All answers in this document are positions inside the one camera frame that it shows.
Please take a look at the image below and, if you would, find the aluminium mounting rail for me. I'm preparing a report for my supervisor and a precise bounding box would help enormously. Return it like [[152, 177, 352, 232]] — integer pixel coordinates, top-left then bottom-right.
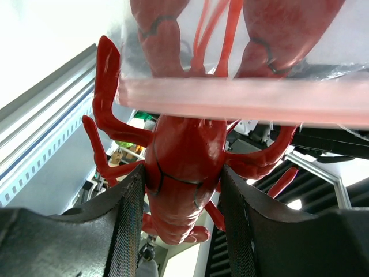
[[1, 44, 97, 160]]

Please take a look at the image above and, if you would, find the white slotted cable duct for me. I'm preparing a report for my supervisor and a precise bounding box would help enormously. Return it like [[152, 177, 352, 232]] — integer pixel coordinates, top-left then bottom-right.
[[1, 94, 92, 208]]

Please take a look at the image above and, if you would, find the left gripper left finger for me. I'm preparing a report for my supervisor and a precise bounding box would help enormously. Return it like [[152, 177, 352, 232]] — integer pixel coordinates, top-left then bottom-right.
[[1, 165, 145, 276]]

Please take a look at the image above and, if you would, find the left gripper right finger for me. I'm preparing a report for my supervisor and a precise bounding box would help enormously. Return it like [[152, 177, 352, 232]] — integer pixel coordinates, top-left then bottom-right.
[[220, 166, 368, 276]]

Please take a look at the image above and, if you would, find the clear zip top bag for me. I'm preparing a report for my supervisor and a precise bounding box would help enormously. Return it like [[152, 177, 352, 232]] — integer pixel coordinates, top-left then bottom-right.
[[115, 1, 368, 129]]

